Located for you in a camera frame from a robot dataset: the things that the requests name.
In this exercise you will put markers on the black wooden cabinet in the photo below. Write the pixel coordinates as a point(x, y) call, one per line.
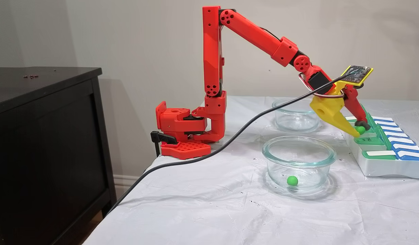
point(42, 153)

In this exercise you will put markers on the clear glass bowl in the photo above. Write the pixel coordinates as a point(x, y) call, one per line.
point(294, 119)
point(299, 153)

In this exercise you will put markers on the white tablecloth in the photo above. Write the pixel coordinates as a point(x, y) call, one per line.
point(230, 211)

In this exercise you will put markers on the green candy ball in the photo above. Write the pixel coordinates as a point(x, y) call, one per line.
point(292, 180)
point(360, 129)

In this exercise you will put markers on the weekly pill organizer box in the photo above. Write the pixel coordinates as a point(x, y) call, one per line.
point(383, 163)

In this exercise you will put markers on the black table clamp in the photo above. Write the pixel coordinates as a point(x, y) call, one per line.
point(161, 137)

